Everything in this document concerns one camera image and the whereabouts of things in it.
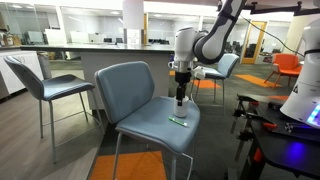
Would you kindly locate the white round pillar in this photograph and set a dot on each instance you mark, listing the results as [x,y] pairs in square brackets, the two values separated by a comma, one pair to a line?
[133,16]

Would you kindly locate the grey counter island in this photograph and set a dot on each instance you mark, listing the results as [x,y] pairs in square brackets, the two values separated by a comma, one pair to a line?
[116,56]

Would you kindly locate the black robot table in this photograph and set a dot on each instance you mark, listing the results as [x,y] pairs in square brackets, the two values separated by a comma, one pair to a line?
[290,150]

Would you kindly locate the green marker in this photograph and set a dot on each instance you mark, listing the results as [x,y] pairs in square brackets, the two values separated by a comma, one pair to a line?
[177,121]

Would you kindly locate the blue padded chair metal legs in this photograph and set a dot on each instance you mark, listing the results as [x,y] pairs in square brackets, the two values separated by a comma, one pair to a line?
[146,123]

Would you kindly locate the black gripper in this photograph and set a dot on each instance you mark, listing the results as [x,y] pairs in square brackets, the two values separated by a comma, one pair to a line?
[182,79]

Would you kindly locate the white paper sign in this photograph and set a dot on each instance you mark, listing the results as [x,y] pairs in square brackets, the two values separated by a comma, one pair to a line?
[133,36]

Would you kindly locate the black camera mount rod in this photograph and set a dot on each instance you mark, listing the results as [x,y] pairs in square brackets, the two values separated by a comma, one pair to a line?
[276,8]

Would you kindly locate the blue bar chair dark shell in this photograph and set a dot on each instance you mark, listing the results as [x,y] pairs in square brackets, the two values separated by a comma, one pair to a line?
[60,86]

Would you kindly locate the orange armchair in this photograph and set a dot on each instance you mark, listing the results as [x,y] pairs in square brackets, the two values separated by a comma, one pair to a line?
[286,65]

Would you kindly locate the grey office desk chair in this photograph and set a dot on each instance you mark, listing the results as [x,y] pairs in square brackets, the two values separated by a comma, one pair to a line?
[33,37]

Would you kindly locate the grey trash bin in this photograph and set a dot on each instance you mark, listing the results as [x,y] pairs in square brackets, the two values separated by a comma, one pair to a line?
[45,65]

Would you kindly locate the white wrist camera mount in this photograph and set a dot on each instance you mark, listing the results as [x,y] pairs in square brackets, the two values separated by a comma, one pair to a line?
[200,72]

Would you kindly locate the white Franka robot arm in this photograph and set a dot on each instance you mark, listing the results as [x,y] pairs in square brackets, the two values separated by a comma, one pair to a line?
[216,43]

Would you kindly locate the light blue office chair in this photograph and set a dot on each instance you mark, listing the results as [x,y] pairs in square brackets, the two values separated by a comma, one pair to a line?
[230,65]

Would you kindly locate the yellow door frame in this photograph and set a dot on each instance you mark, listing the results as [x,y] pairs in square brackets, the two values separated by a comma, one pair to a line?
[255,23]

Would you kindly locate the white kitchen base cabinet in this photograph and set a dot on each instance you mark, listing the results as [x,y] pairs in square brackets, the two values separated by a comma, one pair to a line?
[16,70]

